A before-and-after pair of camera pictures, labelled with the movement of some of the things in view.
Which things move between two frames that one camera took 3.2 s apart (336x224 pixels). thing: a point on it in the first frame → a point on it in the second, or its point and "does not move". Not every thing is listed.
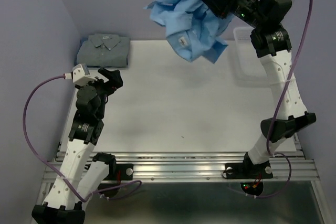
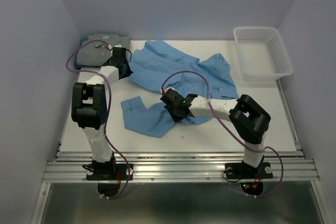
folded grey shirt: [103, 50] does not move
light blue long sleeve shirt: [195, 27] → [164, 67]
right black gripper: [222, 2] → [177, 117]
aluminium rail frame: [200, 166] does not move
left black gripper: [114, 76] → [128, 72]
